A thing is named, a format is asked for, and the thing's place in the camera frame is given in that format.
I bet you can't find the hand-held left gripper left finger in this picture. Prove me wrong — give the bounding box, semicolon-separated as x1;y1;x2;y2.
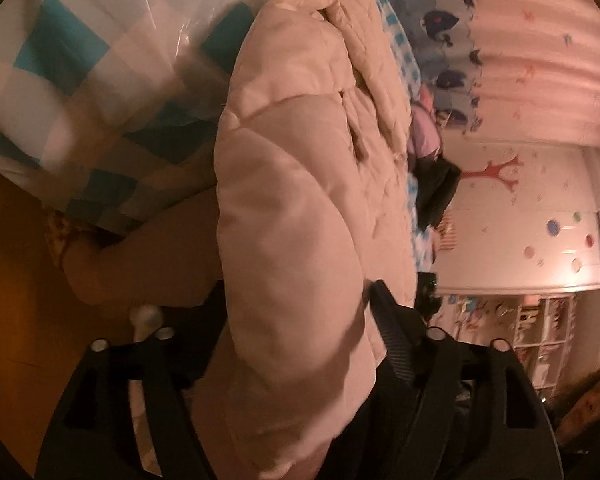
34;327;222;480

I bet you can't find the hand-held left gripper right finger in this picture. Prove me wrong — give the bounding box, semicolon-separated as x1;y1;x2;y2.
330;280;566;480

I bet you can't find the white quilted jacket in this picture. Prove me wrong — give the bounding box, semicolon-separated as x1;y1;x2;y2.
190;0;421;480

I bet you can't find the white slipper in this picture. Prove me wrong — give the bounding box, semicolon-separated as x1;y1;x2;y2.
130;305;166;341

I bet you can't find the person's leg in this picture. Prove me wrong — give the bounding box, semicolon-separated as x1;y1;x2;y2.
62;195;226;308

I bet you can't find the red striped cloth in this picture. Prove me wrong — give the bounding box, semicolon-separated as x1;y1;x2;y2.
437;220;459;254

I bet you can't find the white cube shelf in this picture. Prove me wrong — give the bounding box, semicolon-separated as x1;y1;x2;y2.
440;292;581;391

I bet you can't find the dark green clothing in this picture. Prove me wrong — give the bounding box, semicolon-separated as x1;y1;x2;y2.
412;157;463;228

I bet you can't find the pink and purple jacket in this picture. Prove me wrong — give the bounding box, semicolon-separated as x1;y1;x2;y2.
407;85;443;161

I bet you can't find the whale print curtain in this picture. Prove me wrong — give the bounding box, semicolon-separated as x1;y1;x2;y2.
380;0;600;148

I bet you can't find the blue checkered bed cover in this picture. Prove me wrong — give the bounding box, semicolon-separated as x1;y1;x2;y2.
0;0;436;273

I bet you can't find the red tree wall sticker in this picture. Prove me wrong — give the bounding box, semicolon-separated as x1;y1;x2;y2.
462;155;523;191

